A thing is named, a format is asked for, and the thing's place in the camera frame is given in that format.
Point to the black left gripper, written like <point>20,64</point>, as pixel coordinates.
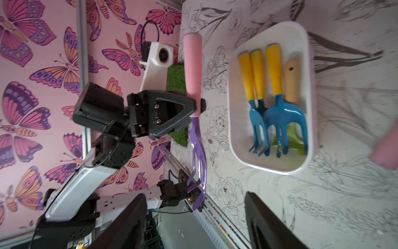
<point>157,113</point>

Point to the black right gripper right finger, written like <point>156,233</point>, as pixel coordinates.
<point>266,230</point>

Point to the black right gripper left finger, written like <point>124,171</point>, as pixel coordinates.
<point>127,231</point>

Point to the purple rake pink handle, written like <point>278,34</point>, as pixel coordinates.
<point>192,45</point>

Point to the green rake wooden handle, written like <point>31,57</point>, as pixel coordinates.
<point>292,96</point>

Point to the blue rake yellow handle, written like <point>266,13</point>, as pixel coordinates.
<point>282,113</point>
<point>257,62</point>
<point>248,83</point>

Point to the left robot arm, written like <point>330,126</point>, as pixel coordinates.
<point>74,210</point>

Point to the white storage tray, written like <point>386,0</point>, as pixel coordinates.
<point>294,44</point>

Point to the green artificial grass mat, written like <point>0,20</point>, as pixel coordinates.
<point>176,83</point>

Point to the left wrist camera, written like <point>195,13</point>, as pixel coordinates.
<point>157,58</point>

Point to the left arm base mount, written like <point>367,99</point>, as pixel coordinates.
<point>172,194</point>

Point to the aluminium cage frame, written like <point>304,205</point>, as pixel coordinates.
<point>83,63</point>

